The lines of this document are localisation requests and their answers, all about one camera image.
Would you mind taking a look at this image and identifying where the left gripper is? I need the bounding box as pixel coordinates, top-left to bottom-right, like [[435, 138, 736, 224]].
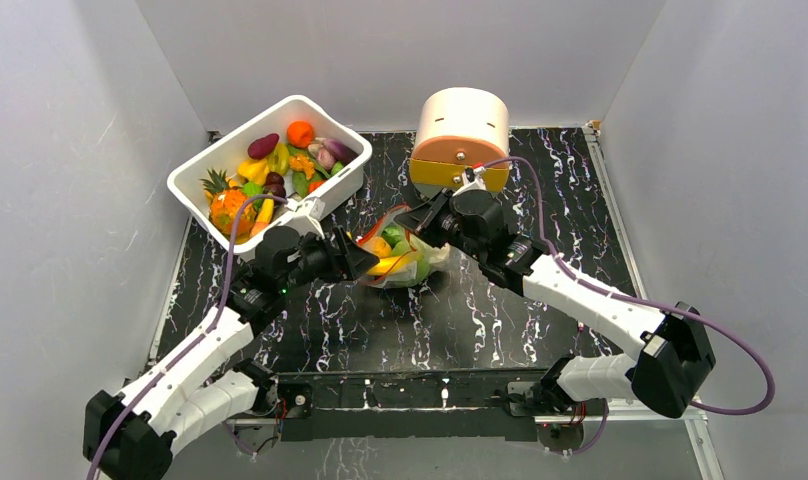
[[280, 228, 379, 295]]

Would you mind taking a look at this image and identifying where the yellow toy fruit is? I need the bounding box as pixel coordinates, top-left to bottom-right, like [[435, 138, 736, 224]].
[[362, 236, 392, 259]]

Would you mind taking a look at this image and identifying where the clear zip top bag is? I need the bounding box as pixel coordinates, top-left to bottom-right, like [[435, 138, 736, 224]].
[[357, 204, 451, 289]]

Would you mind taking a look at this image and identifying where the dark toy plum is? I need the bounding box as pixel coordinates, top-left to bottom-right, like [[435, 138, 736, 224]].
[[264, 172, 285, 185], [264, 183, 288, 198]]

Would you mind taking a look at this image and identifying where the toy pineapple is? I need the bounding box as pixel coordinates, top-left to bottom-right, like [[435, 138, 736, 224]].
[[201, 169, 256, 238]]

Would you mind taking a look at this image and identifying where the purple toy sweet potato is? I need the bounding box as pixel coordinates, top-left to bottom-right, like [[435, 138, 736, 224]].
[[247, 133, 280, 160]]

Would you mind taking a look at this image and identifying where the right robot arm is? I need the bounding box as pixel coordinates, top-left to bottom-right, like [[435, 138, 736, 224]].
[[395, 191, 715, 419]]

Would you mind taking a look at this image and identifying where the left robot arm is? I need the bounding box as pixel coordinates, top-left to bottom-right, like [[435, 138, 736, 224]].
[[83, 226, 379, 479]]

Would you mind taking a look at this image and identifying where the round drawer cabinet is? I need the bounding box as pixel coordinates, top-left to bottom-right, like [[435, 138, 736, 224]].
[[409, 87, 510, 197]]

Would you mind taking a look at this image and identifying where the small yellow toy banana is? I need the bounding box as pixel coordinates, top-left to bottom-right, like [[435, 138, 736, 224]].
[[252, 198, 276, 235]]

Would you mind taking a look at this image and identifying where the purple toy onion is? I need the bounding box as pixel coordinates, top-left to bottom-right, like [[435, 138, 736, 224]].
[[322, 138, 358, 165]]

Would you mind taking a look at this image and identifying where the toy garlic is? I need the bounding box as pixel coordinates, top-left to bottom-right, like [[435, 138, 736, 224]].
[[307, 141, 337, 173]]

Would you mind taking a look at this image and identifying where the green toy pepper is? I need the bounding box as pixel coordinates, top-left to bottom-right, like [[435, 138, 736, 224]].
[[266, 142, 290, 176]]

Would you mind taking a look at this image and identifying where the small green toy cabbage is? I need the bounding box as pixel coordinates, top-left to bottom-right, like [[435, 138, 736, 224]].
[[242, 181, 265, 198]]

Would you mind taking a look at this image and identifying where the orange toy tangerine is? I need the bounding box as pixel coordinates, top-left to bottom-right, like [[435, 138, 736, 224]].
[[286, 120, 316, 149]]

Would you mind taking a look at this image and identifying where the white plastic bin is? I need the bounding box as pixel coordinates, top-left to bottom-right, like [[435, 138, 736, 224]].
[[167, 95, 372, 250]]

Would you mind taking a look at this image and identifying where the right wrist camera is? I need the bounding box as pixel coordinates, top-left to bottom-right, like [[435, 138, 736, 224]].
[[453, 166, 487, 196]]

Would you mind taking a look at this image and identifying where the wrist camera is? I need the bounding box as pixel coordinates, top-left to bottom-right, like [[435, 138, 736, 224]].
[[453, 166, 487, 196], [281, 197, 325, 237]]

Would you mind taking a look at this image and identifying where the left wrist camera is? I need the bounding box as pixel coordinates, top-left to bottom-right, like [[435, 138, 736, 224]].
[[281, 197, 325, 237]]

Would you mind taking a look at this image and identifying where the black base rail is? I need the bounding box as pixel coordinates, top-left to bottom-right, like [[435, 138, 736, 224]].
[[211, 367, 611, 444]]

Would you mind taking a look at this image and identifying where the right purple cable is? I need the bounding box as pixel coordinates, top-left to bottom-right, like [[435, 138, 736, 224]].
[[480, 156, 776, 417]]

